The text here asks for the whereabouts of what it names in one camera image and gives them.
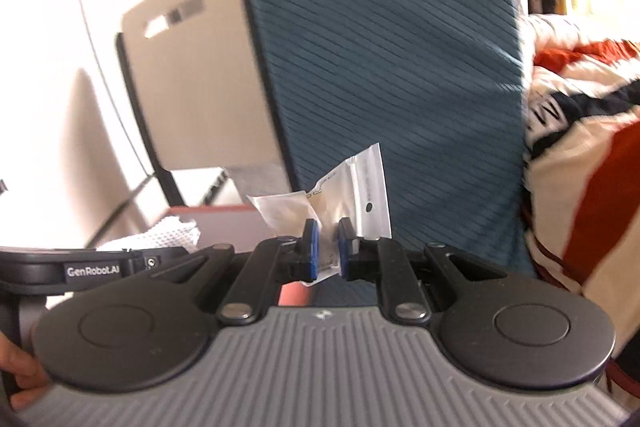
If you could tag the orange storage box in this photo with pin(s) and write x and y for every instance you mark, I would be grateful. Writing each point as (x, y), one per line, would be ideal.
(230, 227)

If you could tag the striped fleece blanket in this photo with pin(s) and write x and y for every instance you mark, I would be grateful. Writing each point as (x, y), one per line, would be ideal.
(600, 157)

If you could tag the person's left hand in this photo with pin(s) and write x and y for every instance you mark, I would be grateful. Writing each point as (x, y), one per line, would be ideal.
(25, 367)

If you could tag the teal quilted cushion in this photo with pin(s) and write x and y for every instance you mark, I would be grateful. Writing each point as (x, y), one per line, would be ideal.
(390, 57)

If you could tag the clear plastic zip bag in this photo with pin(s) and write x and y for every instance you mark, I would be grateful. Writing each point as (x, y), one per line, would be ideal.
(360, 202)

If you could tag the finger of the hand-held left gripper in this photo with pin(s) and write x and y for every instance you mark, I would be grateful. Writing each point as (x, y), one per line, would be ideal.
(160, 261)

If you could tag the white chair with black frame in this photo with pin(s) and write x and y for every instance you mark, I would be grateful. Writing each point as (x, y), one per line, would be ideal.
(200, 107)

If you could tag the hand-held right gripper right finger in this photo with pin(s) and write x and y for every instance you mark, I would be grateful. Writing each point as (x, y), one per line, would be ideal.
(344, 252)

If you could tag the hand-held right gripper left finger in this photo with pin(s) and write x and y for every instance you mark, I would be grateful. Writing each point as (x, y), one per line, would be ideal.
(311, 252)

